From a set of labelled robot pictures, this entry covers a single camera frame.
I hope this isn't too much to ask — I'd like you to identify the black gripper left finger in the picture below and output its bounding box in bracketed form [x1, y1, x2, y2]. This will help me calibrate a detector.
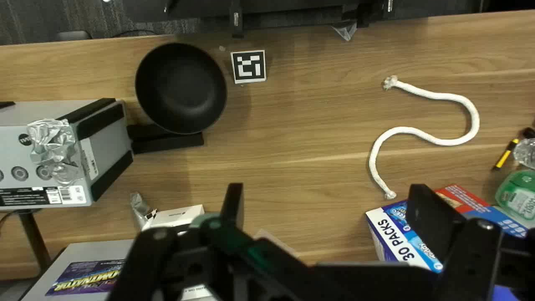
[107, 183, 315, 301]

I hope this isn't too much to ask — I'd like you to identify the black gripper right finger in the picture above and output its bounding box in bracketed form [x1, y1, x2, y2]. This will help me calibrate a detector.
[407, 183, 505, 301]

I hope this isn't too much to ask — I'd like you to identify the blue 30 packs carton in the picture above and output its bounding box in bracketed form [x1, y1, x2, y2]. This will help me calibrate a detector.
[365, 184, 532, 275]

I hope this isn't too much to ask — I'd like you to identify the white braided rope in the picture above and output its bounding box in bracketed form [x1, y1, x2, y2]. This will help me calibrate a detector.
[368, 76, 482, 201]

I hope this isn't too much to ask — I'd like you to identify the white phone box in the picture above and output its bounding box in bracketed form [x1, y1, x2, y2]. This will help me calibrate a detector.
[141, 203, 206, 233]

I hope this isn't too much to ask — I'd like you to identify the grey black appliance box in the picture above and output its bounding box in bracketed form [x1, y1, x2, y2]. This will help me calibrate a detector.
[0, 97, 136, 213]

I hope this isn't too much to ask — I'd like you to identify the grey Dominator box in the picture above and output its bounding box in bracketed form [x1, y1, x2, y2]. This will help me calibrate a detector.
[22, 240, 136, 301]

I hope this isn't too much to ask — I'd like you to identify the black flat pan stand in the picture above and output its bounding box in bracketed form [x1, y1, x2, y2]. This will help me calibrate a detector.
[126, 122, 206, 156]

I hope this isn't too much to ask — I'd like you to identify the yellow black pen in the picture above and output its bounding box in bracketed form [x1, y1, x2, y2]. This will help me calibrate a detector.
[492, 128, 535, 173]

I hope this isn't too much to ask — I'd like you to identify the black round pan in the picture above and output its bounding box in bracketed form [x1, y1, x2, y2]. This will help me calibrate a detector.
[134, 42, 229, 136]

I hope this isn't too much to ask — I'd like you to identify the black white fiducial tag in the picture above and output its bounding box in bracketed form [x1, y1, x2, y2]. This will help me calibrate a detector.
[229, 49, 269, 86]

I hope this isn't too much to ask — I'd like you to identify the crumpled aluminium foil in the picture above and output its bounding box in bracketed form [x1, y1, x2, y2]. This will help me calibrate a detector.
[25, 117, 84, 186]

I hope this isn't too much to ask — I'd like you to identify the clear plastic scrap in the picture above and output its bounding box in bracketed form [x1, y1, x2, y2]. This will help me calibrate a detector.
[331, 22, 358, 44]

